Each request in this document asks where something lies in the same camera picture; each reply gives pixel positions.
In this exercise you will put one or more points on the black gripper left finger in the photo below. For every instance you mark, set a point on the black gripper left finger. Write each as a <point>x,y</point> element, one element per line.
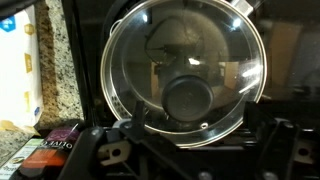
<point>140,116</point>

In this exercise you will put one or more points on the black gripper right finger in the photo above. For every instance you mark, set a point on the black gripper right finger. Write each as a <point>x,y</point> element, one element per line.
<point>255,116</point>

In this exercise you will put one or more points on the black pot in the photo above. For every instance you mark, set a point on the black pot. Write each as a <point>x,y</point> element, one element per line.
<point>242,6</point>

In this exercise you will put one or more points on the black electric stove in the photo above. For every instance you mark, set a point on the black electric stove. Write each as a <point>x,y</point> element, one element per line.
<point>293,83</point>

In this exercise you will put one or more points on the purple olive oil box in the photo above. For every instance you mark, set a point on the purple olive oil box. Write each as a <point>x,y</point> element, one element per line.
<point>50,150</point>

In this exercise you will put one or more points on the green and white box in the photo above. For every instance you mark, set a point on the green and white box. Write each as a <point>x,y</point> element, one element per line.
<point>16,160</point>

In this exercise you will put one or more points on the white box with blue print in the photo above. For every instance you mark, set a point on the white box with blue print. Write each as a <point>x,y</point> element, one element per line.
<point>18,66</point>

